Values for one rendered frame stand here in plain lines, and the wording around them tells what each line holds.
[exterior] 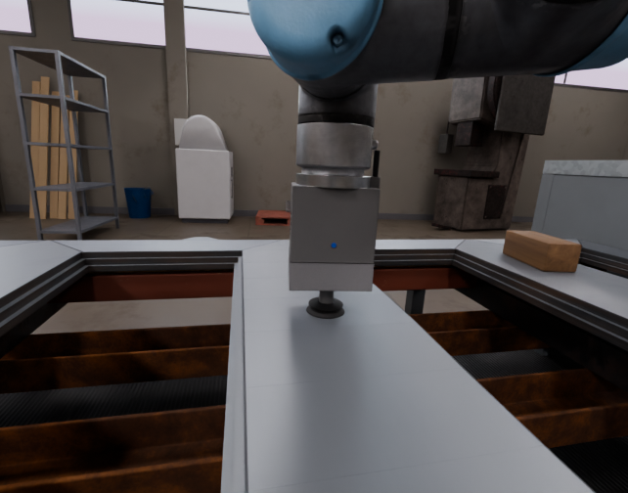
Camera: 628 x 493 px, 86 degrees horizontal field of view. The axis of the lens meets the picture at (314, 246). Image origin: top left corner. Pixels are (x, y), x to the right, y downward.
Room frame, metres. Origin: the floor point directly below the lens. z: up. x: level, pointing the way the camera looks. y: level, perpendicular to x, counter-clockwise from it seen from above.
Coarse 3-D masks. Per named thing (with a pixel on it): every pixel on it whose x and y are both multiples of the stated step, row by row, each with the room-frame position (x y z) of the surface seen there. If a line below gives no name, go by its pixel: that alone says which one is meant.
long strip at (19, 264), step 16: (0, 256) 0.50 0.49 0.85; (16, 256) 0.50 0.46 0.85; (32, 256) 0.51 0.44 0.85; (48, 256) 0.51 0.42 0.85; (64, 256) 0.52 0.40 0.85; (0, 272) 0.43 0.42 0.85; (16, 272) 0.43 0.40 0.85; (32, 272) 0.44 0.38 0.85; (0, 288) 0.38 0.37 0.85; (16, 288) 0.38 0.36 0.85
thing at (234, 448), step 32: (96, 256) 0.55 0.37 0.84; (128, 256) 0.56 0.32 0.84; (160, 256) 0.57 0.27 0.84; (192, 256) 0.59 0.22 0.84; (224, 256) 0.60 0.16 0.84; (384, 256) 0.66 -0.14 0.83; (416, 256) 0.67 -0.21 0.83; (448, 256) 0.69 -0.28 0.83; (608, 256) 0.72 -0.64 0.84; (32, 288) 0.41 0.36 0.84; (64, 288) 0.45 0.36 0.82; (512, 288) 0.52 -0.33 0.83; (544, 288) 0.48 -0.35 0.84; (0, 320) 0.33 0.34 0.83; (576, 320) 0.41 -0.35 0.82; (608, 320) 0.39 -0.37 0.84; (224, 448) 0.18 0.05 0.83; (224, 480) 0.16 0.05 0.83
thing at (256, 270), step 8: (248, 264) 0.52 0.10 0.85; (256, 264) 0.52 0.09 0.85; (264, 264) 0.52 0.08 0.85; (272, 264) 0.52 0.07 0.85; (280, 264) 0.53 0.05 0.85; (288, 264) 0.53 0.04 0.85; (248, 272) 0.48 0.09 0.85; (256, 272) 0.48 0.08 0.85; (264, 272) 0.48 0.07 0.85; (272, 272) 0.48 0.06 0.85; (280, 272) 0.49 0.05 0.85; (288, 272) 0.49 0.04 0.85
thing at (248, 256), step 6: (246, 252) 0.59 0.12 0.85; (252, 252) 0.59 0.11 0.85; (258, 252) 0.59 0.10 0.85; (264, 252) 0.60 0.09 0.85; (270, 252) 0.60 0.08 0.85; (276, 252) 0.60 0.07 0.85; (282, 252) 0.60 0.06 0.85; (288, 252) 0.60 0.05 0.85; (246, 258) 0.55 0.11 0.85; (252, 258) 0.55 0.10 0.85; (258, 258) 0.56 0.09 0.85; (264, 258) 0.56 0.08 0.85; (270, 258) 0.56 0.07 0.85; (276, 258) 0.56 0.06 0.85; (282, 258) 0.56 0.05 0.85; (288, 258) 0.56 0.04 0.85
